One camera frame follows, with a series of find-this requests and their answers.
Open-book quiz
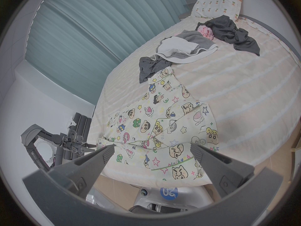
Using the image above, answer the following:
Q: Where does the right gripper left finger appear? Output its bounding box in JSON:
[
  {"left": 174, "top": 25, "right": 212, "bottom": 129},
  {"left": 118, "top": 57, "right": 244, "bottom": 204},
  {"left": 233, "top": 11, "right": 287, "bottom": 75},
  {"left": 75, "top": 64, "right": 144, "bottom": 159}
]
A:
[{"left": 48, "top": 144, "right": 116, "bottom": 198}]

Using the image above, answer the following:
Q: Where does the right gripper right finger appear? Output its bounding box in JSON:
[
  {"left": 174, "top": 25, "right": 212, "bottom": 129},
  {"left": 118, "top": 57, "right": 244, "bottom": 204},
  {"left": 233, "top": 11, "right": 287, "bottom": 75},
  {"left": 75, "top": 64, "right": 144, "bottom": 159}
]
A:
[{"left": 190, "top": 143, "right": 255, "bottom": 198}]

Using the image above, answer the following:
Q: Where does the white printed pyjama top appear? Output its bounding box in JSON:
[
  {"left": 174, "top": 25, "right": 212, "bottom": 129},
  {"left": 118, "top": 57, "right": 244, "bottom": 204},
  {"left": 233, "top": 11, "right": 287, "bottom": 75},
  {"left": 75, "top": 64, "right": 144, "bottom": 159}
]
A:
[{"left": 97, "top": 68, "right": 220, "bottom": 181}]

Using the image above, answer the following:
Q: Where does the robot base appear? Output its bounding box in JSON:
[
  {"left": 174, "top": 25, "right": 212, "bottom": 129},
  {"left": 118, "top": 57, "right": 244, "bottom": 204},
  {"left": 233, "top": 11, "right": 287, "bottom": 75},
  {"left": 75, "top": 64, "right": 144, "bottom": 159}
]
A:
[{"left": 86, "top": 185, "right": 213, "bottom": 217}]

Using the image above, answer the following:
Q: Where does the bed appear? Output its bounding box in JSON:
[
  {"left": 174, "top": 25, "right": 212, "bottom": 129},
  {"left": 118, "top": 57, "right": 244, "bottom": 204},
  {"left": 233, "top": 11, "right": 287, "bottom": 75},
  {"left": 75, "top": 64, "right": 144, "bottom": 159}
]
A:
[{"left": 90, "top": 0, "right": 301, "bottom": 188}]

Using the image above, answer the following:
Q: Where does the blue-green curtain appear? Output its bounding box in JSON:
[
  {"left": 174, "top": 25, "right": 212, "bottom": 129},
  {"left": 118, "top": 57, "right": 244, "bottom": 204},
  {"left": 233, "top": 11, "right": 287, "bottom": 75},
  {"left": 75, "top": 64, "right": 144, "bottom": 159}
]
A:
[
  {"left": 25, "top": 4, "right": 123, "bottom": 108},
  {"left": 45, "top": 0, "right": 200, "bottom": 61}
]

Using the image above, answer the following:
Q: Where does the dark grey garment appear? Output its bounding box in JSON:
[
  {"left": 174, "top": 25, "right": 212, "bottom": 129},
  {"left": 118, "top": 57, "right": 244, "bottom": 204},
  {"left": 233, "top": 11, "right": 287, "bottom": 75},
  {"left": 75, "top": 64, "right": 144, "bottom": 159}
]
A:
[{"left": 139, "top": 56, "right": 173, "bottom": 84}]

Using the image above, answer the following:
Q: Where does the grey and white garment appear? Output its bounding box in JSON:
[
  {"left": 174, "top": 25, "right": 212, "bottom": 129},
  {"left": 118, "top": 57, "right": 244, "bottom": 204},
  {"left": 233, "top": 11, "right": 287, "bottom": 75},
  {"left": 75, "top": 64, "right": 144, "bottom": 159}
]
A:
[{"left": 156, "top": 30, "right": 219, "bottom": 64}]

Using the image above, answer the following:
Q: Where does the black garment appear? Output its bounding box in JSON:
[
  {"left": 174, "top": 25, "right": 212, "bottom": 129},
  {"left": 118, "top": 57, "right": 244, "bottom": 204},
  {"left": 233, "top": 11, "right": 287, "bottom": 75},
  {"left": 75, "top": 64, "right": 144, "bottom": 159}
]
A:
[{"left": 196, "top": 15, "right": 260, "bottom": 56}]

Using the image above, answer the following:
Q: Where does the pink garment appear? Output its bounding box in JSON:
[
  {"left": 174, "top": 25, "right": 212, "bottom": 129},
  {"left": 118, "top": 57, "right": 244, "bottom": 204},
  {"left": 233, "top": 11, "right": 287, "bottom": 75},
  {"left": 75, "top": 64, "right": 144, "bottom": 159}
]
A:
[{"left": 197, "top": 25, "right": 215, "bottom": 40}]

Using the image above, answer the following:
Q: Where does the grey bedside table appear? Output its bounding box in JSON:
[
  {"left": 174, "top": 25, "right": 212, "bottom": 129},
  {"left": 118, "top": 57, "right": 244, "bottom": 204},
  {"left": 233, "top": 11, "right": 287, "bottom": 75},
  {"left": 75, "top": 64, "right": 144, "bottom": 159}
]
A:
[{"left": 180, "top": 0, "right": 200, "bottom": 19}]

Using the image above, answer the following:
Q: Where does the white printed pillow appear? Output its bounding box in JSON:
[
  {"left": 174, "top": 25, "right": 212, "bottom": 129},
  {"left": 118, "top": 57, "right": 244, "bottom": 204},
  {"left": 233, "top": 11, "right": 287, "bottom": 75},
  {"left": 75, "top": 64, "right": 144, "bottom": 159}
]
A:
[{"left": 191, "top": 0, "right": 244, "bottom": 22}]

